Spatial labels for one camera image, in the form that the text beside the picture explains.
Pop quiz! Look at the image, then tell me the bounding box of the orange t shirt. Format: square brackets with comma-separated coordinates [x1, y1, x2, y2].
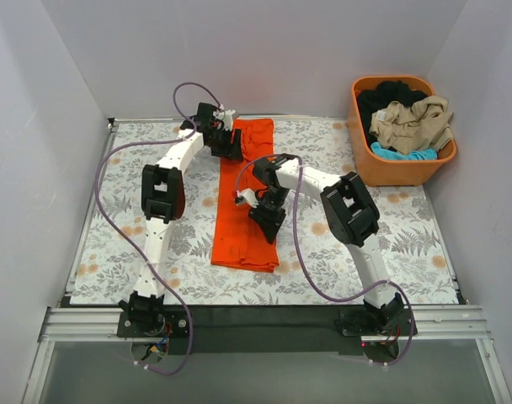
[211, 119, 279, 273]

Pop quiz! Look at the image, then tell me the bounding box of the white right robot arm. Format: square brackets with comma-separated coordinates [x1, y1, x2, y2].
[235, 153, 408, 335]

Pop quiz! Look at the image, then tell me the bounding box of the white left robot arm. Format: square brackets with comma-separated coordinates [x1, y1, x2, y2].
[120, 103, 243, 337]

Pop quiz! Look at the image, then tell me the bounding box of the orange plastic laundry basket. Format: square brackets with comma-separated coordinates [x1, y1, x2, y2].
[348, 76, 456, 187]

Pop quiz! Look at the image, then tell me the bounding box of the turquoise t shirt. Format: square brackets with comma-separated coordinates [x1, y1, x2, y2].
[371, 141, 439, 162]

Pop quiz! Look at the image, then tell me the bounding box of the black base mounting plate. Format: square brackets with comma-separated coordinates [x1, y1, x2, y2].
[116, 305, 417, 355]

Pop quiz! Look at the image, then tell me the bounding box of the black t shirt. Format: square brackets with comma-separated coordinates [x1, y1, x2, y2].
[356, 81, 428, 136]

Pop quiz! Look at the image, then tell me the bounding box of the beige t shirt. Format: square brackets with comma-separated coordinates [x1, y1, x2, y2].
[369, 96, 454, 155]

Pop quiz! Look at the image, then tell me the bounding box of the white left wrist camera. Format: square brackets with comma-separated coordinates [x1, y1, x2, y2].
[213, 109, 239, 131]

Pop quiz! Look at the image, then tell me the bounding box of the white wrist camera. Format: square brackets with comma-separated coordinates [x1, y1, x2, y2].
[213, 109, 239, 131]
[234, 189, 259, 208]

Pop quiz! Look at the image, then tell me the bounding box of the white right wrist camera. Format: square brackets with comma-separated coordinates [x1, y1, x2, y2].
[234, 189, 259, 208]

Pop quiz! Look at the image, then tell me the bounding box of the aluminium frame rail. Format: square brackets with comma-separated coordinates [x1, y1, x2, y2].
[23, 305, 512, 403]

